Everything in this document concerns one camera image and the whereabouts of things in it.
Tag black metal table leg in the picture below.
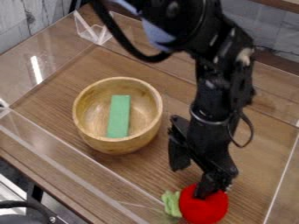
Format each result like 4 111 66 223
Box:
27 182 43 203

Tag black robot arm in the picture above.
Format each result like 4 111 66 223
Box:
91 0 257 200

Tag red plush fruit green leaves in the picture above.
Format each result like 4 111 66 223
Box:
162 184 230 224

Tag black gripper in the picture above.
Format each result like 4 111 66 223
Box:
167 108 239 200

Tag wooden bowl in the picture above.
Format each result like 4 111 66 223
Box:
72 77 165 155

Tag black cable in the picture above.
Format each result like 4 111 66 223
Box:
0 200 52 224

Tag green rectangular block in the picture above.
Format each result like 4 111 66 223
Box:
107 95 131 138

